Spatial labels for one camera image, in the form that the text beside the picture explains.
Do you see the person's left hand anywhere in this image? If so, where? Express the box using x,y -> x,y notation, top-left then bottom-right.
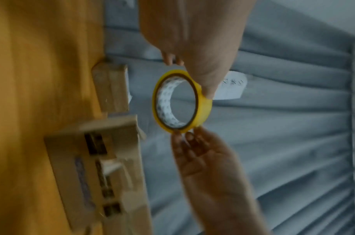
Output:
139,0 -> 256,101

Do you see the person's right hand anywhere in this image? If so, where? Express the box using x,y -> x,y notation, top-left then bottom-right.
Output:
170,125 -> 255,202

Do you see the yellow adhesive tape roll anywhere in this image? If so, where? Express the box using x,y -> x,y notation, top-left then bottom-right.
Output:
152,69 -> 214,134

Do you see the person's right forearm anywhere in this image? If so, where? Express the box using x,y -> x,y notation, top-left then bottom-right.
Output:
192,194 -> 272,235

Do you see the white paper label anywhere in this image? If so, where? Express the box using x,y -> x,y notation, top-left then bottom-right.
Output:
212,70 -> 248,101

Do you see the grey pleated cloth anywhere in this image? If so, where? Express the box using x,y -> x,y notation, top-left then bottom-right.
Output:
103,0 -> 355,235

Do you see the small brown cardboard box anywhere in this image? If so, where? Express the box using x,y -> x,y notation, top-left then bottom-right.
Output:
91,61 -> 133,114

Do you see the open brown cardboard box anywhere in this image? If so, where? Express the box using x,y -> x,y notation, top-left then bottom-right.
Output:
44,113 -> 153,235

